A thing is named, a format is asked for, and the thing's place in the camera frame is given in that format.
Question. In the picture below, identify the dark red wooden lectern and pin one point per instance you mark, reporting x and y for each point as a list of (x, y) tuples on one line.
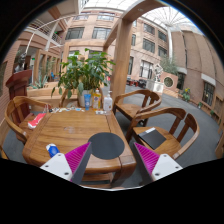
[(18, 82)]

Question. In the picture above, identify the potted green leafy plant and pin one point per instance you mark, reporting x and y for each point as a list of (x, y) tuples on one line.
[(79, 75)]

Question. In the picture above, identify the red white object on chair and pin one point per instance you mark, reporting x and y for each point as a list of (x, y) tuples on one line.
[(32, 124)]

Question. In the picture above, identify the wooden square table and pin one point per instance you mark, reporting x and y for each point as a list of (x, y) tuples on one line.
[(71, 129)]

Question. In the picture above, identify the wooden pillar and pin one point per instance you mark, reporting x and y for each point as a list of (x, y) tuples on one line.
[(121, 58)]

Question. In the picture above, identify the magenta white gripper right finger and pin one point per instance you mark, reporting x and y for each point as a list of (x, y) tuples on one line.
[(153, 166)]

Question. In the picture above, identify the clear pump dispenser bottle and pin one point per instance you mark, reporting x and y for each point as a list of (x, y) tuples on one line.
[(108, 102)]

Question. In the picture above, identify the left wooden armchair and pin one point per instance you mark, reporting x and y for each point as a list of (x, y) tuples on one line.
[(18, 114)]

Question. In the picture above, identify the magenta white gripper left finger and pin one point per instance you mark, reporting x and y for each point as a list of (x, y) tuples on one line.
[(70, 166)]

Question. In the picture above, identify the white statue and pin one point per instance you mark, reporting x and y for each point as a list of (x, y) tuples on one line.
[(155, 84)]

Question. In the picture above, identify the yellow label bottle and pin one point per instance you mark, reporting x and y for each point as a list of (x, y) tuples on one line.
[(97, 100)]

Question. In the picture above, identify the blue tube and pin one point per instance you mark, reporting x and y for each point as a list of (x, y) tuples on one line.
[(87, 98)]

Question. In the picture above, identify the black notebook on chair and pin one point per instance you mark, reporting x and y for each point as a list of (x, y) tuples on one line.
[(152, 137)]

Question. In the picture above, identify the far right wooden armchair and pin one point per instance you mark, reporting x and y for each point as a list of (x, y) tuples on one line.
[(151, 100)]

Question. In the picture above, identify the round dark grey mouse pad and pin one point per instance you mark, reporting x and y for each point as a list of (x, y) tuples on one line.
[(106, 145)]

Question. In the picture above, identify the wooden armchair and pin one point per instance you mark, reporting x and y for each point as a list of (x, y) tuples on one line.
[(18, 114), (151, 100), (182, 134)]

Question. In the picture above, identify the near right wooden armchair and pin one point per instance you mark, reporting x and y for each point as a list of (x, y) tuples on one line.
[(182, 134)]

